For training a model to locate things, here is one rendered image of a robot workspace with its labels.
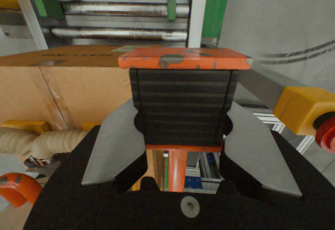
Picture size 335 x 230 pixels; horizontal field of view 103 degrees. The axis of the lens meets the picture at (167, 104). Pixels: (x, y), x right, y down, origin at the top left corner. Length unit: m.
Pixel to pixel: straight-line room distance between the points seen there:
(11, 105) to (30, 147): 0.14
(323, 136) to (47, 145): 0.43
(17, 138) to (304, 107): 0.49
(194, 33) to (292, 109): 0.42
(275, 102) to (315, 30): 1.24
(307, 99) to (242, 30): 1.03
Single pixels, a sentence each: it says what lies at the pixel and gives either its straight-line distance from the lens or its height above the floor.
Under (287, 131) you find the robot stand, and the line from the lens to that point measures 1.64.
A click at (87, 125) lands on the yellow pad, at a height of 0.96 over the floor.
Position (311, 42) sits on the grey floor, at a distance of 1.59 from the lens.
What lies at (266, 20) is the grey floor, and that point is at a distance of 1.36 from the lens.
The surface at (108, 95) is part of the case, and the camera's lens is 0.30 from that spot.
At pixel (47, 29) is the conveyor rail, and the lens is 0.83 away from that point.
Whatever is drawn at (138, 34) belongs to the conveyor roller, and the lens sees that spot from 0.66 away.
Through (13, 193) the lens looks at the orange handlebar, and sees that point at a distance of 0.37.
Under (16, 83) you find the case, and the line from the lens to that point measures 0.41.
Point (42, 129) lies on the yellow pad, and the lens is 0.43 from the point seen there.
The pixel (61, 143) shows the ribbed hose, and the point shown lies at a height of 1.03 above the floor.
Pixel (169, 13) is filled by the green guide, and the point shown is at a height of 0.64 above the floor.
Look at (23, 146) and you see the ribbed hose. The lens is 0.35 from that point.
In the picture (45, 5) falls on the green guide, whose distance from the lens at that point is 0.73.
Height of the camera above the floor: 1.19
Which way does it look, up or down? 60 degrees down
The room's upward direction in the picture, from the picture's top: 174 degrees counter-clockwise
